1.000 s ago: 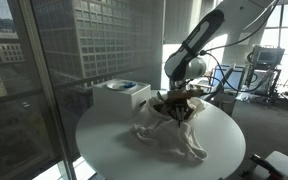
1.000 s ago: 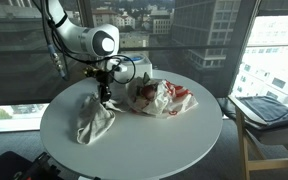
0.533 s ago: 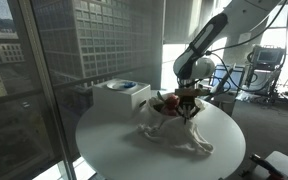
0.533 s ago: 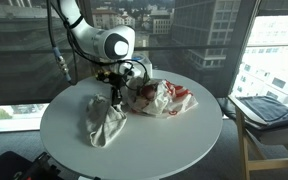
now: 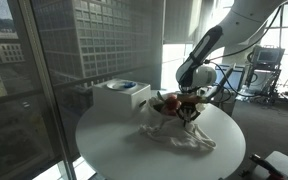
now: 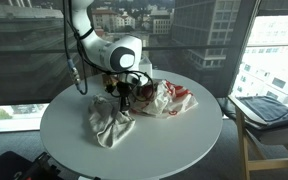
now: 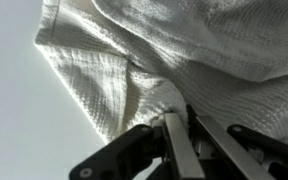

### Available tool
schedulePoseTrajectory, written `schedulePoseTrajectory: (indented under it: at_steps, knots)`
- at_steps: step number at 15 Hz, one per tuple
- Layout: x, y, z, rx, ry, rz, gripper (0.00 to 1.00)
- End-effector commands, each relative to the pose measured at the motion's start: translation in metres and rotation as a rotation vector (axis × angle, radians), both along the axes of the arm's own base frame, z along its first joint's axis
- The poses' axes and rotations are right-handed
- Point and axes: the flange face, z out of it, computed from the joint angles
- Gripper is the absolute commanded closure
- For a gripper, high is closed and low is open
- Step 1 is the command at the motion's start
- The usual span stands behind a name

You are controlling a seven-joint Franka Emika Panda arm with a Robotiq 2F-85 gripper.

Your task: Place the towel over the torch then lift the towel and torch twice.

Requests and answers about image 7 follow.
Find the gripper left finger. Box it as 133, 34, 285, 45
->
68, 112, 206, 180

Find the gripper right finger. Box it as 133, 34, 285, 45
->
186, 104, 288, 180

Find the white waffle towel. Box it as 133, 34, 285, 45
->
33, 0, 288, 145

